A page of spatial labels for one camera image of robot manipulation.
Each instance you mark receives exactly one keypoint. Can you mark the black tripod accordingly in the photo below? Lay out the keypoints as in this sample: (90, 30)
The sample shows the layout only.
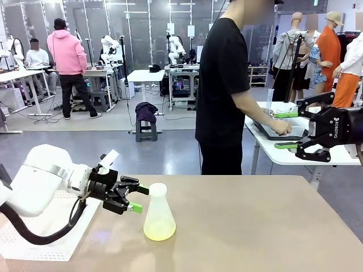
(293, 65)

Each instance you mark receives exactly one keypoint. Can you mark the white paper sign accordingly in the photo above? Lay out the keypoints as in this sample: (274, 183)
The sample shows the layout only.
(170, 28)
(191, 31)

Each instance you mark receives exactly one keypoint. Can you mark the mannequin in blue floral dress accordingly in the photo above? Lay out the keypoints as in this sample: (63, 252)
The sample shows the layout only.
(317, 71)

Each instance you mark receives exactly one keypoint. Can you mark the black pole stand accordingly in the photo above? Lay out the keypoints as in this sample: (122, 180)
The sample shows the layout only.
(124, 71)

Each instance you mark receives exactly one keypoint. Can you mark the black baseball cap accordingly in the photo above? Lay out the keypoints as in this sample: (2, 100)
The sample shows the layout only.
(154, 68)

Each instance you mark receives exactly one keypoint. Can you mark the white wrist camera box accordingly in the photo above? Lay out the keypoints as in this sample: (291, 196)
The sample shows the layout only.
(110, 158)

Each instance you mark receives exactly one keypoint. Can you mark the person in pink hoodie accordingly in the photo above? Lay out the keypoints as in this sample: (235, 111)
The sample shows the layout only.
(68, 54)

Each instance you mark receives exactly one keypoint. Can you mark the wooden shoe rack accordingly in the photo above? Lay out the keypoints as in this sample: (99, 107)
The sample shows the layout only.
(259, 76)

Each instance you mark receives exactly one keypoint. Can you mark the mannequin in orange with cap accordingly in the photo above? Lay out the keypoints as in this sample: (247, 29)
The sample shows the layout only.
(329, 48)

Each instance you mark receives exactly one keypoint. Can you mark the seated person in white shirt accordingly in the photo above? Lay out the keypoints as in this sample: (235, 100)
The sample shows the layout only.
(35, 58)

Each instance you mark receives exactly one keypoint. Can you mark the grey step stool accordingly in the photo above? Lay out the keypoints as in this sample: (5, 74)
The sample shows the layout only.
(146, 131)
(100, 100)

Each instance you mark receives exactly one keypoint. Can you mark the dark purple clothing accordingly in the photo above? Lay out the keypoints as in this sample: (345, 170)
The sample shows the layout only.
(146, 110)

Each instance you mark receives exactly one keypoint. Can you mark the person in black t-shirt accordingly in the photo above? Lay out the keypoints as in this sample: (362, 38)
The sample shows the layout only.
(221, 71)

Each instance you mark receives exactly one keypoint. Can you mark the person's right forearm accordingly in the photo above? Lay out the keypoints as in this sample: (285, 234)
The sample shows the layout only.
(258, 117)

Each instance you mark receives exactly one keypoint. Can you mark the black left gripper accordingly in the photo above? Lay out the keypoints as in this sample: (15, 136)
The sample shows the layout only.
(105, 185)

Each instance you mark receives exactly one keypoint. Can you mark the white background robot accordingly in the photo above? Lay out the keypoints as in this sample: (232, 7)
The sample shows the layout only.
(175, 49)
(110, 48)
(17, 51)

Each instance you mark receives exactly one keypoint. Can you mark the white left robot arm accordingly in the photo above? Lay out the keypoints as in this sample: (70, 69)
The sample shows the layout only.
(42, 175)

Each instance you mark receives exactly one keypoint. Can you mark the translucent conical flask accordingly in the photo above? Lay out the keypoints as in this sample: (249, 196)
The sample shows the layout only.
(158, 221)

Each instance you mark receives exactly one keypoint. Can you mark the person's right hand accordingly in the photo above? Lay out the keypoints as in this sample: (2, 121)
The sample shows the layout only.
(282, 129)

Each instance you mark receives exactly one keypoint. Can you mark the mannequin in white jacket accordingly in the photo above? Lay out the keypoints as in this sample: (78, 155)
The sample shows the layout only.
(350, 71)

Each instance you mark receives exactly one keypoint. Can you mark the white desk with computers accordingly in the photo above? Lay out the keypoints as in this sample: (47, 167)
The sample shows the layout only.
(181, 71)

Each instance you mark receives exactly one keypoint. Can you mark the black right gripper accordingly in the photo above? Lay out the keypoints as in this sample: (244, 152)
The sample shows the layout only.
(337, 127)

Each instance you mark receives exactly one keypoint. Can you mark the person's left hand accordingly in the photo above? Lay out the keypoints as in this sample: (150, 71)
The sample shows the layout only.
(269, 112)

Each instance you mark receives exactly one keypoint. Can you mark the white side table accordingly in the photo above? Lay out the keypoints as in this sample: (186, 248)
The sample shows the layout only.
(269, 153)

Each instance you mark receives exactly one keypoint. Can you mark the person's left forearm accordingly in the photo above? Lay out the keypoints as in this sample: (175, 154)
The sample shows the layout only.
(262, 107)

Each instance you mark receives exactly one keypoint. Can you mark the mannequin in grey shirt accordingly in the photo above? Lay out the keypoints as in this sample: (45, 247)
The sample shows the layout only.
(286, 48)

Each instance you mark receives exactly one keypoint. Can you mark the black plastic tray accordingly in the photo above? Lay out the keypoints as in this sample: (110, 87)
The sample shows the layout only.
(270, 136)

